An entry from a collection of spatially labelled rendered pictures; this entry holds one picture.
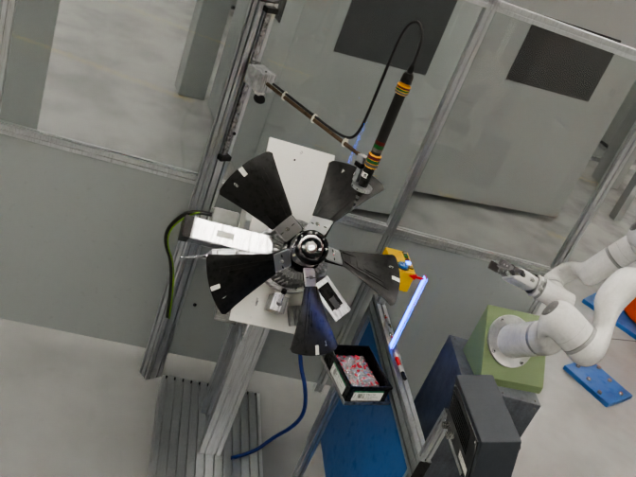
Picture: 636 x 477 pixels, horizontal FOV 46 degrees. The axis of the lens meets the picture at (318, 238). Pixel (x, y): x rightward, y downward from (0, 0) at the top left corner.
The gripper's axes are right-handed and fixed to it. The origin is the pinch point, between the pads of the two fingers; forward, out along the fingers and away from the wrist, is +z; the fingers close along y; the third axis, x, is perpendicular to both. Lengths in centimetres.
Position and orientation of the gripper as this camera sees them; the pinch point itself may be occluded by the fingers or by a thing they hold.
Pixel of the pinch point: (497, 264)
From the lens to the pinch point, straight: 281.0
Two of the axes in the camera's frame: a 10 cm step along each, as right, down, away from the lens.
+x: 4.5, -8.7, 1.8
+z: -8.8, -4.7, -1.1
